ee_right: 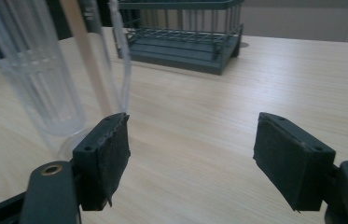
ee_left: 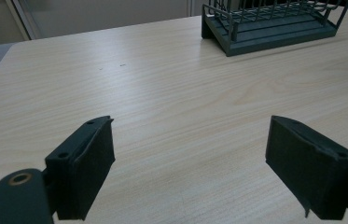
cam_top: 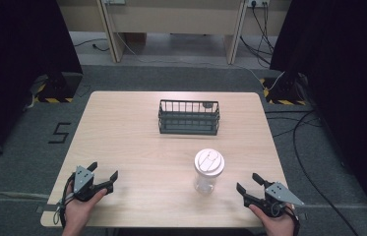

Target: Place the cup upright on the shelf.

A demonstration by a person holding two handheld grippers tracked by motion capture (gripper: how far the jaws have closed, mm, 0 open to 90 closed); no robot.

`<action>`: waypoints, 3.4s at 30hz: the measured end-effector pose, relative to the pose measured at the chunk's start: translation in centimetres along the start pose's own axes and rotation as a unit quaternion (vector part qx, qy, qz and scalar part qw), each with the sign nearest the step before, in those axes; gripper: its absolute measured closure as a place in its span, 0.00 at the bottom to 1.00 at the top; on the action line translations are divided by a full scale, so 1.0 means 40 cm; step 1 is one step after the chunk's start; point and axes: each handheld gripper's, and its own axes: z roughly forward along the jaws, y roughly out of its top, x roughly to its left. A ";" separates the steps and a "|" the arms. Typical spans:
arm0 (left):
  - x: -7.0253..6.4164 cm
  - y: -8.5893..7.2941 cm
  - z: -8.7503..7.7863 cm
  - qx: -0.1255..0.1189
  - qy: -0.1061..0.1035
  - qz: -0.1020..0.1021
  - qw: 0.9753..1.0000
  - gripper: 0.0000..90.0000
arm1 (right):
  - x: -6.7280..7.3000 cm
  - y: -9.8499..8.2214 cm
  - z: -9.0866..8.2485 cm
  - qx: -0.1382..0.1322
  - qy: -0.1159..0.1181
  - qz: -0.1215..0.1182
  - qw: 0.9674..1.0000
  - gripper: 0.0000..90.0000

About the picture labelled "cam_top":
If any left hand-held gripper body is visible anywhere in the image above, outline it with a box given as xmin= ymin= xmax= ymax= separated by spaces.
xmin=71 ymin=165 xmax=114 ymax=203

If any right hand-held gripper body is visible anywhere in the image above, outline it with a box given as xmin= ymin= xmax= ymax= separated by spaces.
xmin=243 ymin=181 xmax=305 ymax=218

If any clear cup with white lid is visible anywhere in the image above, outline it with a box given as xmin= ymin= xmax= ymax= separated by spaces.
xmin=193 ymin=147 xmax=226 ymax=196

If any dark wire basket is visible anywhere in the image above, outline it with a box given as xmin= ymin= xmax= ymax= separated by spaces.
xmin=157 ymin=98 xmax=221 ymax=137

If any person's left hand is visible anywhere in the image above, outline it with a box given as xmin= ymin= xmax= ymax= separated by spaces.
xmin=62 ymin=183 xmax=108 ymax=231

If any person's right hand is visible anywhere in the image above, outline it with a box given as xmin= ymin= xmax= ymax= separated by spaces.
xmin=248 ymin=204 xmax=298 ymax=236

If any stand base with striped tape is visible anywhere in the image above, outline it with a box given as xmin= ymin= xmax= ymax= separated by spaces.
xmin=32 ymin=72 xmax=85 ymax=104
xmin=259 ymin=76 xmax=307 ymax=106

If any black curtain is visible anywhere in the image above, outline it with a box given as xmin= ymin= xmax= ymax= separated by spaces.
xmin=0 ymin=0 xmax=84 ymax=168
xmin=269 ymin=0 xmax=367 ymax=227

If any light wooden desk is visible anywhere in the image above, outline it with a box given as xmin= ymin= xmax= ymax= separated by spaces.
xmin=56 ymin=0 xmax=294 ymax=66

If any left hand-held gripper cable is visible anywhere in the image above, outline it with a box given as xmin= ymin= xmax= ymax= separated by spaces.
xmin=52 ymin=172 xmax=77 ymax=229

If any hand-held gripper cable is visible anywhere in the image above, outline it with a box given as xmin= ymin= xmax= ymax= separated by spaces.
xmin=52 ymin=172 xmax=77 ymax=229
xmin=284 ymin=206 xmax=301 ymax=236

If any right hand-held gripper cable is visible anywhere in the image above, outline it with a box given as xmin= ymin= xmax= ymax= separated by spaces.
xmin=284 ymin=206 xmax=301 ymax=236

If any long black floor cable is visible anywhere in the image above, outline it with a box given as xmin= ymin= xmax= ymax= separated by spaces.
xmin=291 ymin=110 xmax=360 ymax=236

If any short black cable with plug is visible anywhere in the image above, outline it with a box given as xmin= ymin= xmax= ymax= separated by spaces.
xmin=73 ymin=38 xmax=110 ymax=53

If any black cable bundle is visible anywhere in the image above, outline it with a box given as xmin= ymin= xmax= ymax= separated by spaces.
xmin=239 ymin=0 xmax=275 ymax=68

